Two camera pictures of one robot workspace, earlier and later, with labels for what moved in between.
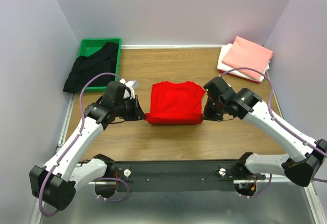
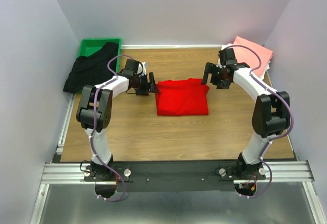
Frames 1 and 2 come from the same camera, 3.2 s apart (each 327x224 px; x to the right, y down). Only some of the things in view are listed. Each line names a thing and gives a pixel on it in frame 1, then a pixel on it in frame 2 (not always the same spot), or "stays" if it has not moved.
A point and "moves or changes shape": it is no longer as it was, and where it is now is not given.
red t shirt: [176, 103] moves or changes shape
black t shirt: [103, 61] stays
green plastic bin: [89, 47] stays
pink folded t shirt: [242, 53] stays
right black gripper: [212, 109] → [213, 73]
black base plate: [177, 176] stays
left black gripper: [136, 107] → [147, 84]
